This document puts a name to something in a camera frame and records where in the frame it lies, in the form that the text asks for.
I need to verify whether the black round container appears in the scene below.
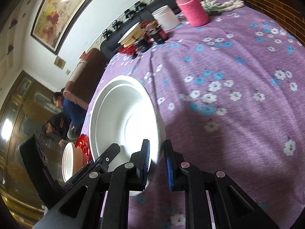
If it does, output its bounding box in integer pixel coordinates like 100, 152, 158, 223
133, 37, 151, 53

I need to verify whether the brown chair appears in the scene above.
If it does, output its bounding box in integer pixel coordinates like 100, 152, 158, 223
63, 48, 109, 110

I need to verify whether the purple floral tablecloth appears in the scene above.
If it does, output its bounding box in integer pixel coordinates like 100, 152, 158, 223
84, 0, 305, 229

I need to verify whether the beige stacked bowl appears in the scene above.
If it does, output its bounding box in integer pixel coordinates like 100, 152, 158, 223
121, 27, 146, 48

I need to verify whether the small framed picture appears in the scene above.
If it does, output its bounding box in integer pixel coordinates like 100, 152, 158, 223
54, 56, 67, 70

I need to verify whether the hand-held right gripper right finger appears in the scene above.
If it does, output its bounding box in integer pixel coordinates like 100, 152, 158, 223
164, 139, 279, 229

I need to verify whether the pink sleeved thermos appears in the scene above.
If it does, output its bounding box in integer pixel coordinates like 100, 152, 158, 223
172, 0, 210, 27

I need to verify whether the white shallow bowl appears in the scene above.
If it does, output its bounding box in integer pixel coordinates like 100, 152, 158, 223
118, 22, 141, 44

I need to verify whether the red glass bowl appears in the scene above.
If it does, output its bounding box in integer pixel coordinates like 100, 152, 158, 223
119, 45, 137, 54

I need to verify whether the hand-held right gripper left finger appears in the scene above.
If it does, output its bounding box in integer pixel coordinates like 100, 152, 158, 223
32, 139, 151, 229

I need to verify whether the white plastic jar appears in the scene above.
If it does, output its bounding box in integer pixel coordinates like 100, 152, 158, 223
152, 5, 181, 32

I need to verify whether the white knitted cloth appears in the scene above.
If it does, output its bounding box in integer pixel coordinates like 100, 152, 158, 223
200, 0, 245, 14

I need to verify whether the large framed painting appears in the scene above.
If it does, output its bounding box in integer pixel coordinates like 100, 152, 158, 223
30, 0, 113, 55

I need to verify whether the large white foam bowl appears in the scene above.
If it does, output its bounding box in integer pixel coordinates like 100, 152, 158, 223
89, 75, 167, 197

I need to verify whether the wooden glass-door cabinet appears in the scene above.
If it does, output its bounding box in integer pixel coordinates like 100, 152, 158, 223
0, 70, 65, 220

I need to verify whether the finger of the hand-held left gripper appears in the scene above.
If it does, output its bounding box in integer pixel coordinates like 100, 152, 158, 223
95, 143, 121, 170
64, 162, 101, 190

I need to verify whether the red plate with white sticker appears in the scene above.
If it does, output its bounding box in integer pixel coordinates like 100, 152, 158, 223
75, 134, 93, 164

